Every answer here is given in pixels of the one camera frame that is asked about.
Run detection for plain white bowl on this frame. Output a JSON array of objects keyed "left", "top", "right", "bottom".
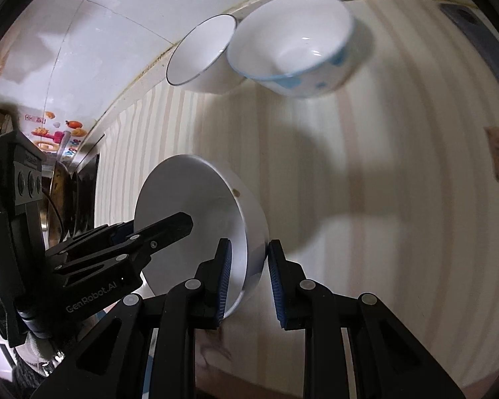
[{"left": 134, "top": 154, "right": 268, "bottom": 317}]

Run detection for white bowl dark rim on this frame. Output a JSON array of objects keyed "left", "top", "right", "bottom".
[{"left": 166, "top": 14, "right": 244, "bottom": 95}]

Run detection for white bowl blue pattern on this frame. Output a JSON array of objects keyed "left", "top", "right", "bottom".
[{"left": 227, "top": 0, "right": 355, "bottom": 98}]

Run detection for black frying pan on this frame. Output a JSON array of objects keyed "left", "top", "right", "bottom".
[{"left": 41, "top": 155, "right": 100, "bottom": 248}]

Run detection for striped tablecloth with cat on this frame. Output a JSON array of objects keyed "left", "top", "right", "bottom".
[{"left": 95, "top": 0, "right": 499, "bottom": 397}]

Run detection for blue smartphone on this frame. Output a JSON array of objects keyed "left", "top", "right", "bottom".
[{"left": 440, "top": 4, "right": 499, "bottom": 83}]

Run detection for colourful wall stickers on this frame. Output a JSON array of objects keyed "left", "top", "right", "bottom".
[{"left": 19, "top": 110, "right": 92, "bottom": 161}]

